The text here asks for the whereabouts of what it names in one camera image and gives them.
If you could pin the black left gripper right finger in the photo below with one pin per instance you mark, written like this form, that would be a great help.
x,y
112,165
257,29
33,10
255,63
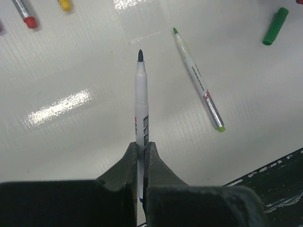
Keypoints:
x,y
170,202

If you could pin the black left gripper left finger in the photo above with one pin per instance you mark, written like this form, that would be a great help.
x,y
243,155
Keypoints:
x,y
107,201

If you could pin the green whiteboard marker pen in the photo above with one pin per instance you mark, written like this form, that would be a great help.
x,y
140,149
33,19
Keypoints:
x,y
198,82

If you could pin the blue whiteboard marker pen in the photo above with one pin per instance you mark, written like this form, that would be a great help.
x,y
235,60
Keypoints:
x,y
141,118

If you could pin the red whiteboard marker pen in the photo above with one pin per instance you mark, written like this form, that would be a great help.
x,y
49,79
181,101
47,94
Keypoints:
x,y
27,17

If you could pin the yellow whiteboard marker pen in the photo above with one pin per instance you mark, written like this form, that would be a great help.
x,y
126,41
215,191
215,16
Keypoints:
x,y
65,5

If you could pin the green pen cap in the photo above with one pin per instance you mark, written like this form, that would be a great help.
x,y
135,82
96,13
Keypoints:
x,y
275,26

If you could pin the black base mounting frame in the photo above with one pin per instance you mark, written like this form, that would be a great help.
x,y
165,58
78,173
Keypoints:
x,y
279,184

